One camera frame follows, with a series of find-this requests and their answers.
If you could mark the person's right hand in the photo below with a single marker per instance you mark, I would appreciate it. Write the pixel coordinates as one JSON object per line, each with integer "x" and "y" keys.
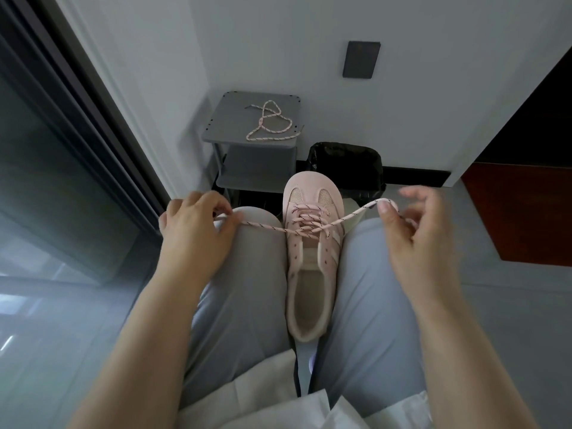
{"x": 420, "y": 254}

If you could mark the person's left hand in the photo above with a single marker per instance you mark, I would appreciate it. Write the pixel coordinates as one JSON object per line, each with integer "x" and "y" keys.
{"x": 192, "y": 236}

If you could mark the person's right thumb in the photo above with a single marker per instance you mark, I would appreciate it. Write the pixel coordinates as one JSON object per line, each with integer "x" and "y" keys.
{"x": 388, "y": 209}

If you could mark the person's left thumb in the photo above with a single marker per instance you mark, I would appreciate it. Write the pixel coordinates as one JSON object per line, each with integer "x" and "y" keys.
{"x": 231, "y": 224}

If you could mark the pink speckled laced shoelace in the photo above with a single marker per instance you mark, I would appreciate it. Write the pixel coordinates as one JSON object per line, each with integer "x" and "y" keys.
{"x": 357, "y": 213}

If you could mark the person's left forearm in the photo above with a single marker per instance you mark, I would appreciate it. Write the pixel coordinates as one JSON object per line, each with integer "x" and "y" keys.
{"x": 147, "y": 348}

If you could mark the person's right forearm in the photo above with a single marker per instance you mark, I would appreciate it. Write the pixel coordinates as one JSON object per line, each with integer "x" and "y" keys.
{"x": 464, "y": 361}

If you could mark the bin with black bag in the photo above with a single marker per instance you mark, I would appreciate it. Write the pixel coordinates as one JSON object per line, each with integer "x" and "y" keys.
{"x": 346, "y": 167}

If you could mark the grey shelf rack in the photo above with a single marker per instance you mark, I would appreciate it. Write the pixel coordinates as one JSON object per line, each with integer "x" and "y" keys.
{"x": 250, "y": 165}

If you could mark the grey trousers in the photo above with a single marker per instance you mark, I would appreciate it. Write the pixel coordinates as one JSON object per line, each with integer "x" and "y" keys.
{"x": 243, "y": 308}

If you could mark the pink sneaker with white stripes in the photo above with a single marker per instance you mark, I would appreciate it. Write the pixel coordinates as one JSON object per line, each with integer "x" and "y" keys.
{"x": 313, "y": 263}

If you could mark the pink speckled loose shoelace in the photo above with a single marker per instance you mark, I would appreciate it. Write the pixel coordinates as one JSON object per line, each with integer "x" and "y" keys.
{"x": 268, "y": 140}

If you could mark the brown wooden panel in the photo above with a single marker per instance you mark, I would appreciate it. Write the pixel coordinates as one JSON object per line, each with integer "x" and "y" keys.
{"x": 527, "y": 214}

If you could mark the white shirt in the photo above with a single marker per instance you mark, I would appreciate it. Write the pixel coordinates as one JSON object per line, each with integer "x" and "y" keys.
{"x": 250, "y": 397}

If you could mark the dark framed glass window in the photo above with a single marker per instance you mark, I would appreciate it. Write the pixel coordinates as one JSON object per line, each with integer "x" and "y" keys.
{"x": 53, "y": 165}

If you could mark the dark wall switch plate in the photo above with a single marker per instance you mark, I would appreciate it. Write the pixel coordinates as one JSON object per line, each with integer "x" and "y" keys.
{"x": 361, "y": 59}

